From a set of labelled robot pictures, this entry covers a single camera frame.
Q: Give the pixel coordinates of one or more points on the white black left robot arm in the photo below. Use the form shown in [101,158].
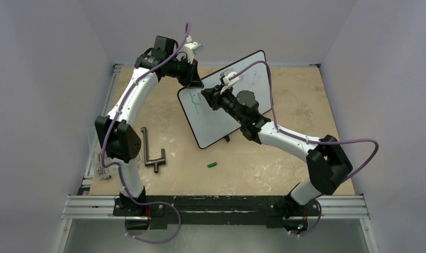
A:
[118,139]

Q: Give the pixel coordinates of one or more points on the white whiteboard black frame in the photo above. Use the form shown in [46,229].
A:
[209,126]

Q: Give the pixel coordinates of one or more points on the clear plastic screw box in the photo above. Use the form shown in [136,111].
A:
[95,152]

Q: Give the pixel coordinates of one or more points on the green marker cap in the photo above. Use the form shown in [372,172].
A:
[211,165]

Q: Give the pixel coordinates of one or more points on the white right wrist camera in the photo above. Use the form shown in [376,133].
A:
[228,79]

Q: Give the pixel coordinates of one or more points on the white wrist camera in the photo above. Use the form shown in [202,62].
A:
[191,48]
[228,79]

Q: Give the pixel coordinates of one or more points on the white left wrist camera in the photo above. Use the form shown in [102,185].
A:
[191,48]

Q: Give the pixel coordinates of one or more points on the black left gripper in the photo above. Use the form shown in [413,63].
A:
[192,78]

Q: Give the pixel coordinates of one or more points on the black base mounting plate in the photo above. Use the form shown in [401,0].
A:
[268,211]

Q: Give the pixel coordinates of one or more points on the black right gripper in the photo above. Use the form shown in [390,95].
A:
[214,97]

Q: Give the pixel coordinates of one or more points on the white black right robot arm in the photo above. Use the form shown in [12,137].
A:
[327,164]

